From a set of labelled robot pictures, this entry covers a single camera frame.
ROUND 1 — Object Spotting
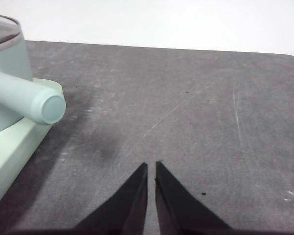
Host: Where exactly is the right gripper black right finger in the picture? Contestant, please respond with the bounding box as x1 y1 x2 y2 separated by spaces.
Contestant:
154 161 233 232

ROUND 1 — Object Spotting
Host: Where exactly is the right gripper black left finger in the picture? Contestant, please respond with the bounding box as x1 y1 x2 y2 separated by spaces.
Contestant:
74 162 148 232

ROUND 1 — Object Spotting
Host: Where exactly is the glass lid with green knob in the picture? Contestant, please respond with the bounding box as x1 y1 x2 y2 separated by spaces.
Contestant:
0 14 22 53

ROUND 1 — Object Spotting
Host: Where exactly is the mint green breakfast machine base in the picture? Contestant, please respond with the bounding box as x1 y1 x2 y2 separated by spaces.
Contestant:
0 78 65 209

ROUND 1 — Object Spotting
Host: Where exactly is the mint green handled pot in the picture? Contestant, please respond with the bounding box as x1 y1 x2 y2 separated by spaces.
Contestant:
0 31 67 135

